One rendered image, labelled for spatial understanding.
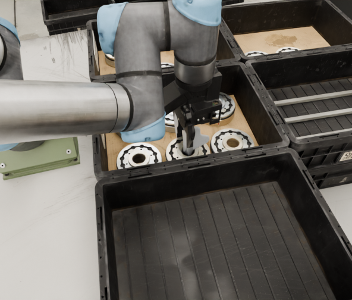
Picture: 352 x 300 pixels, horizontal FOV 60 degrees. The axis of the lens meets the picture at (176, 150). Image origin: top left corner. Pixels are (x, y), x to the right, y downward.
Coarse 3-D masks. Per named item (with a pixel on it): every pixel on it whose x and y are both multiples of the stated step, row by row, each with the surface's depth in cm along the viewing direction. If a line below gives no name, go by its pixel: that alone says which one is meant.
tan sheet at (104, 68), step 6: (102, 54) 100; (162, 54) 100; (168, 54) 100; (102, 60) 98; (162, 60) 98; (168, 60) 98; (102, 66) 96; (108, 66) 96; (102, 72) 94; (108, 72) 94; (114, 72) 94
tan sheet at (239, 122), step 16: (240, 112) 83; (208, 128) 79; (224, 128) 79; (240, 128) 79; (112, 144) 76; (128, 144) 76; (160, 144) 76; (208, 144) 76; (256, 144) 76; (112, 160) 72
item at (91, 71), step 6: (90, 24) 92; (90, 30) 90; (222, 30) 90; (90, 36) 91; (222, 36) 89; (90, 42) 86; (228, 42) 88; (90, 48) 84; (234, 48) 84; (90, 54) 83; (234, 54) 83; (90, 60) 81; (222, 60) 81; (228, 60) 81; (234, 60) 81; (90, 66) 79; (90, 72) 78; (90, 78) 76; (96, 78) 76; (102, 78) 76
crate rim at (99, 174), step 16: (224, 64) 80; (240, 64) 80; (96, 80) 76; (112, 80) 76; (256, 96) 73; (272, 112) 68; (96, 144) 64; (272, 144) 63; (288, 144) 63; (96, 160) 60; (176, 160) 60; (192, 160) 60; (208, 160) 60; (96, 176) 58; (112, 176) 58
